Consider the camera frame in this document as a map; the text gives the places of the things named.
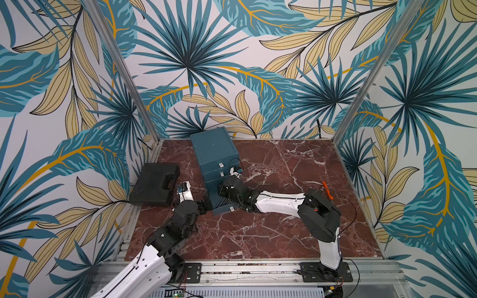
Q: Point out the black plastic case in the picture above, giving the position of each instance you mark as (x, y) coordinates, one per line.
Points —
(155, 185)

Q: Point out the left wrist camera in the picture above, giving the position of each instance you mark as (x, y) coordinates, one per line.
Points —
(184, 192)

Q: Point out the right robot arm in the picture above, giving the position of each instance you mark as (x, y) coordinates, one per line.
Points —
(317, 212)

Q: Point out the orange handled tool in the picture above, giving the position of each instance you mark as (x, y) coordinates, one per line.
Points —
(327, 191)

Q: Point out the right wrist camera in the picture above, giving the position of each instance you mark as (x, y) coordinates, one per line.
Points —
(236, 171)

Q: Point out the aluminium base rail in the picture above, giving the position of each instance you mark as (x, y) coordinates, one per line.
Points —
(278, 278)

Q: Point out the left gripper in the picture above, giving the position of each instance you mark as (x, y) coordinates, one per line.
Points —
(202, 210)

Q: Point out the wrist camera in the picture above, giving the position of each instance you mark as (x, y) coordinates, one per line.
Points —
(236, 171)
(184, 192)

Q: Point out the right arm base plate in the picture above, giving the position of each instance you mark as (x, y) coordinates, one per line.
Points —
(316, 272)

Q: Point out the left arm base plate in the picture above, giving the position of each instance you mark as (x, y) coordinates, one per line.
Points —
(191, 274)

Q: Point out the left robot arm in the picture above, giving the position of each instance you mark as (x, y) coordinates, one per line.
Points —
(158, 262)

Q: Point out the teal drawer cabinet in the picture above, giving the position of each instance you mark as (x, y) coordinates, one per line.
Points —
(215, 152)

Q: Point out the teal bottom drawer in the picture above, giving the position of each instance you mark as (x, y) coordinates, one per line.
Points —
(219, 201)

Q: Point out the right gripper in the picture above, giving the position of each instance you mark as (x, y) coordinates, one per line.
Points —
(227, 186)

